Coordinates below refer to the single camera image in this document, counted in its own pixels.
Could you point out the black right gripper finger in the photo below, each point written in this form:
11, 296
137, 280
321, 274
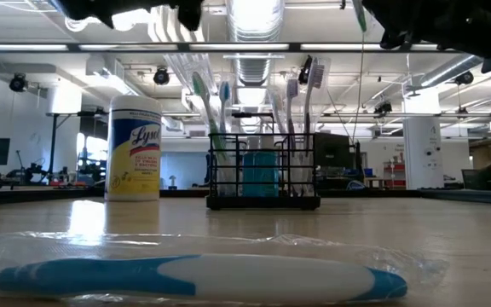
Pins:
392, 21

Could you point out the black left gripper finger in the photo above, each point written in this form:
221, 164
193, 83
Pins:
190, 13

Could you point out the blue tube white cap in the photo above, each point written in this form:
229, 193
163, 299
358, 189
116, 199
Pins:
249, 175

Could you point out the teal cup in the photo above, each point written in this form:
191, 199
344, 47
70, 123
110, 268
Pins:
269, 175

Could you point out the black ceiling spotlight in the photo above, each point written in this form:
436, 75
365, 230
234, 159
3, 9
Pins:
382, 108
161, 77
18, 82
464, 78
304, 74

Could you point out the black overhead light bar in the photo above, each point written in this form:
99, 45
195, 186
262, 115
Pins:
237, 47

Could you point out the white round pillar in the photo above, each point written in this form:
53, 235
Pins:
423, 145

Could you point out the Lysol wipes canister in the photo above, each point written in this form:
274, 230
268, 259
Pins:
134, 149

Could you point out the black background cabinet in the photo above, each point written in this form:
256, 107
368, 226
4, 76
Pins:
335, 158

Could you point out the red shelf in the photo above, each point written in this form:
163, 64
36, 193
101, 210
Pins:
392, 175

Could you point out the silver ventilation duct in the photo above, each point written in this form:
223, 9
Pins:
254, 72
446, 72

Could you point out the black metal rig frame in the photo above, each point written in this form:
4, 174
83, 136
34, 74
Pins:
36, 195

